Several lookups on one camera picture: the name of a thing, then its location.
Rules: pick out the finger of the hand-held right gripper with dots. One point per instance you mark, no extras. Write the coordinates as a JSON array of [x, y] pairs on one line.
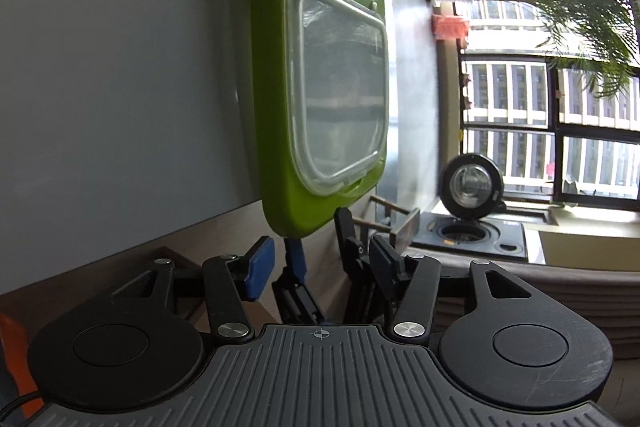
[[296, 259], [356, 257]]

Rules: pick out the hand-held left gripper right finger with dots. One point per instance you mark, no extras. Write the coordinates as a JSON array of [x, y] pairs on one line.
[[384, 263]]

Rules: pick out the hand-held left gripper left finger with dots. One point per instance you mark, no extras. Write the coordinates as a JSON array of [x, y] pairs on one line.
[[260, 268]]

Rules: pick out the green plastic tray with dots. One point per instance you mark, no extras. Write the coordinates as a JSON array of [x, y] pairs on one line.
[[272, 117]]

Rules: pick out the wooden chair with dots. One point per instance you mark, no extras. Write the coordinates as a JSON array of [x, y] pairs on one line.
[[400, 227]]

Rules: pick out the black appliance with round lid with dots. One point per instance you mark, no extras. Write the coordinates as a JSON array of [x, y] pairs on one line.
[[470, 187]]

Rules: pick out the clear plastic container lid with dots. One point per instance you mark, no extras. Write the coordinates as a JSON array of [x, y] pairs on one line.
[[340, 87]]

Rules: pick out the wooden desk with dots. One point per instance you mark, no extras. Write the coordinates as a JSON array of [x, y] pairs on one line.
[[75, 272]]

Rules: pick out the orange object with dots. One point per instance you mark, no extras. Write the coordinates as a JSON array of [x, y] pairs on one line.
[[11, 347]]

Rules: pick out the green palm plant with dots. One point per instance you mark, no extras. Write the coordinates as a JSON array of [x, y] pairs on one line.
[[580, 22]]

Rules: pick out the black window frame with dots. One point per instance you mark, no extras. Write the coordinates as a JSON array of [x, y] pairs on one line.
[[555, 127]]

